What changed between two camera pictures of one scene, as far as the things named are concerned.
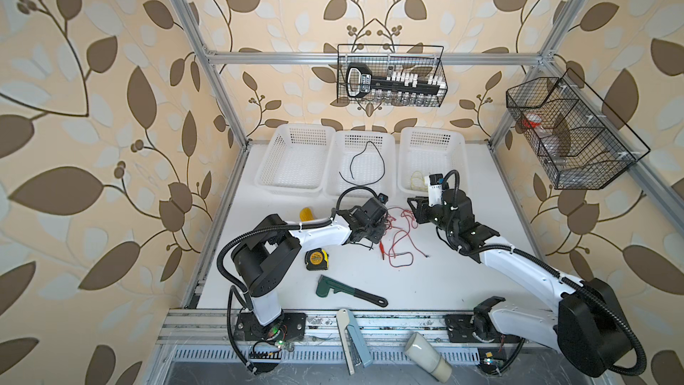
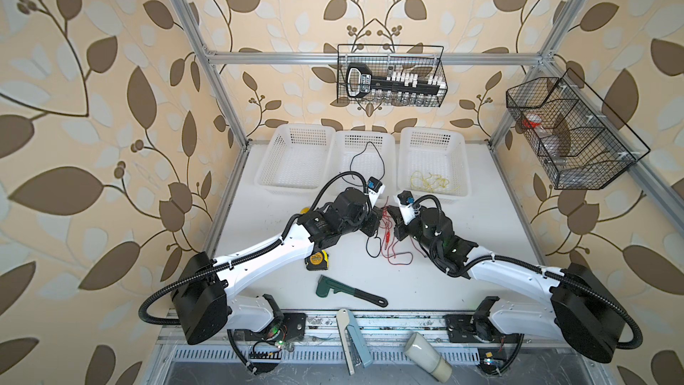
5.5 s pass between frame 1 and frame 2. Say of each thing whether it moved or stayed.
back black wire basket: stayed
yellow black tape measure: stayed
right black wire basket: stayed
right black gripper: moved
